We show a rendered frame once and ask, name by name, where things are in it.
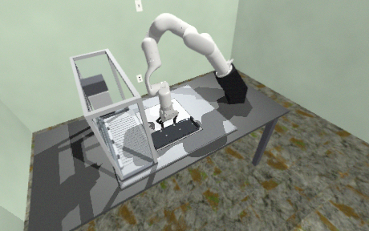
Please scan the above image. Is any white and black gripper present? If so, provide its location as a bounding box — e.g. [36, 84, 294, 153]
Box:
[156, 109, 178, 128]

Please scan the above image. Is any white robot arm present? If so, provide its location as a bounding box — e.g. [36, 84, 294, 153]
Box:
[141, 14, 234, 120]

